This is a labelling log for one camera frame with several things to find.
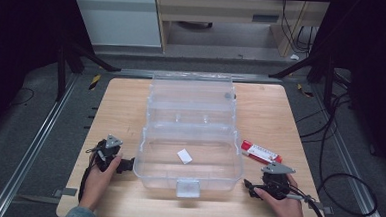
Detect grey table bracket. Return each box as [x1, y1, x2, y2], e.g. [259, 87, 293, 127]
[312, 201, 334, 216]
[52, 186, 79, 199]

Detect hanging black cables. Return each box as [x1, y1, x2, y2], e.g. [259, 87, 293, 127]
[278, 0, 321, 56]

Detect person's right hand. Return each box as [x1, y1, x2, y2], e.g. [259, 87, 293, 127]
[252, 172, 309, 217]

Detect metal floor rail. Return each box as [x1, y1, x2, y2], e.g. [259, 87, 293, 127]
[115, 66, 284, 86]
[0, 69, 81, 217]
[303, 84, 386, 217]

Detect black stand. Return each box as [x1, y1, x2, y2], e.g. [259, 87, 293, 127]
[266, 48, 339, 112]
[54, 30, 125, 106]

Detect person's left hand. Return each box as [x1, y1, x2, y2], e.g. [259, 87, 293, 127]
[79, 152, 124, 213]

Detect white cabinet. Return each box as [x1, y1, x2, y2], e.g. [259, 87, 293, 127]
[71, 0, 165, 50]

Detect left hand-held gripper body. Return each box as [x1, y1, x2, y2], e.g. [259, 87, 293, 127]
[86, 133, 126, 174]

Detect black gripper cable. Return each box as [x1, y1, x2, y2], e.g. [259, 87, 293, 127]
[77, 146, 101, 205]
[284, 184, 332, 217]

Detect black floor cable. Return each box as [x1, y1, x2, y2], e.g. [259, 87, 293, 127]
[10, 86, 36, 108]
[291, 68, 386, 217]

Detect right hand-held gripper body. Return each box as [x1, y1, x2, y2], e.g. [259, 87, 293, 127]
[259, 161, 297, 202]

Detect clear plastic storage box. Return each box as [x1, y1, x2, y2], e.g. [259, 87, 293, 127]
[130, 69, 251, 202]

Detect yellow and black tape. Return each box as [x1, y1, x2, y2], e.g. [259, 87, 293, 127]
[88, 73, 103, 92]
[296, 83, 315, 99]

